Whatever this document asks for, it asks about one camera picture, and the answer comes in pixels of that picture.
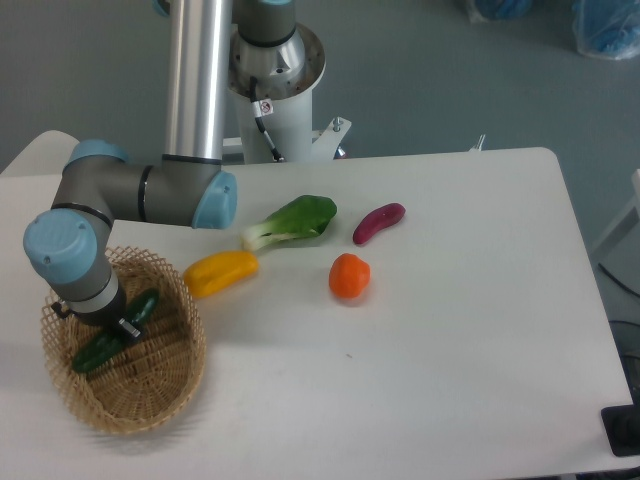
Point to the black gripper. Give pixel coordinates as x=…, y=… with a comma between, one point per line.
x=127, y=331

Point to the yellow bell pepper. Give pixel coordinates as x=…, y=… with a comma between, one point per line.
x=216, y=272

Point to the orange tomato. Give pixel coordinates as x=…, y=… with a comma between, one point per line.
x=349, y=276

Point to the white chair back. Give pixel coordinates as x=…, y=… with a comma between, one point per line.
x=47, y=154

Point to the green cucumber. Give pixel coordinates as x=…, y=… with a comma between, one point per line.
x=108, y=343

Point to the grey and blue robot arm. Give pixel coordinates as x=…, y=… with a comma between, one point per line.
x=99, y=185

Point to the blue plastic bag right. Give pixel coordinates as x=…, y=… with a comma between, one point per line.
x=607, y=30

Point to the purple sweet potato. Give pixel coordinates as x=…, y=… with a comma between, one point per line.
x=377, y=220

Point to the green bok choy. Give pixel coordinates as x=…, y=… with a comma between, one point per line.
x=305, y=217

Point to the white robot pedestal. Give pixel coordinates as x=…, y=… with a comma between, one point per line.
x=271, y=90

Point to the white furniture at right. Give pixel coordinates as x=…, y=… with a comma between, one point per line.
x=619, y=227

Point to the black device at edge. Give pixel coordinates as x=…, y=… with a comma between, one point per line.
x=621, y=424

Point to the woven wicker basket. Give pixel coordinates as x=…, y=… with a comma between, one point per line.
x=143, y=385

